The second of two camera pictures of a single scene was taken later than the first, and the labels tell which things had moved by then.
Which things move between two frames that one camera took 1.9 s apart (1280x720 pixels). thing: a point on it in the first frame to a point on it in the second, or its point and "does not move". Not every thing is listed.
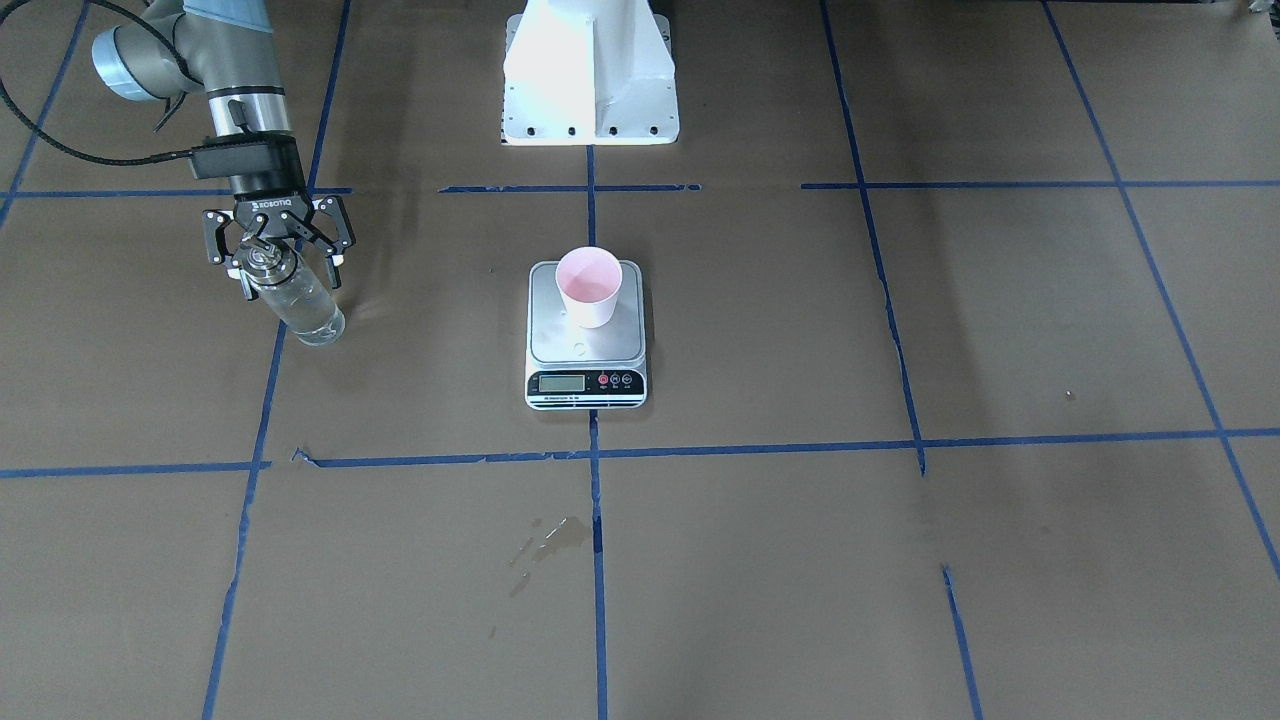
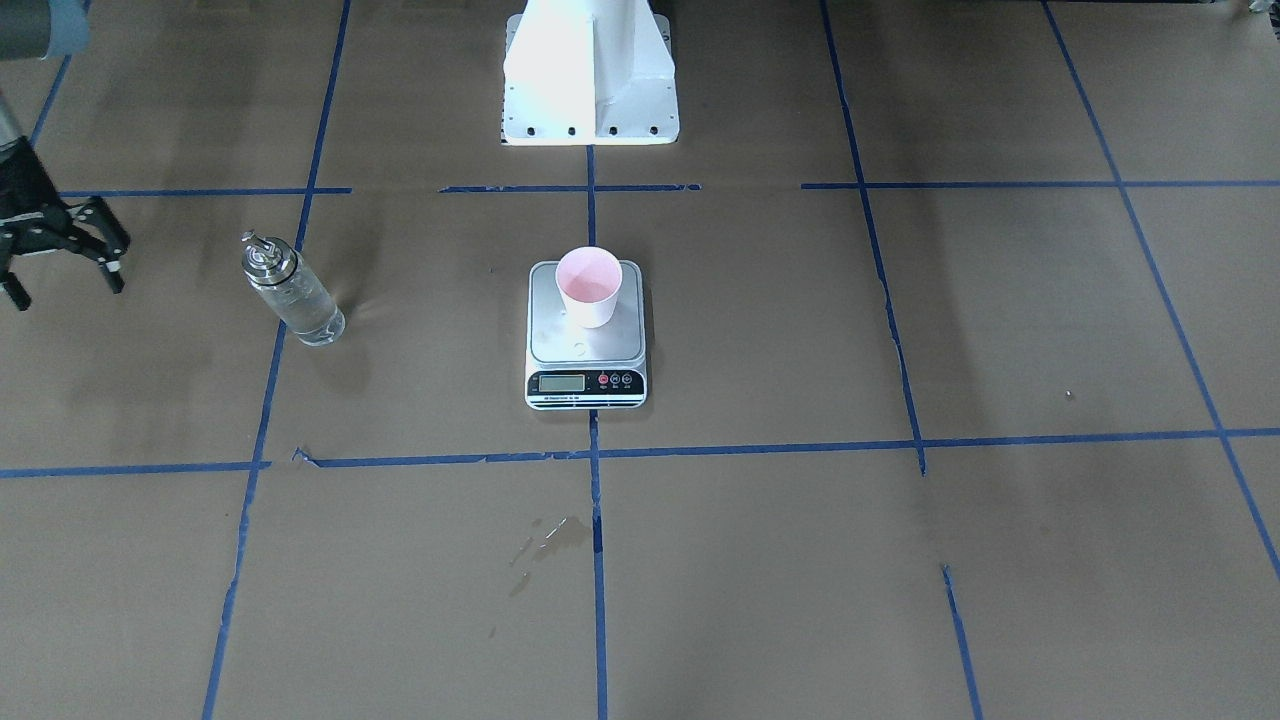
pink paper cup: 590,278 does not move
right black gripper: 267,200 to 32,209
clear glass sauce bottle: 292,292 does not move
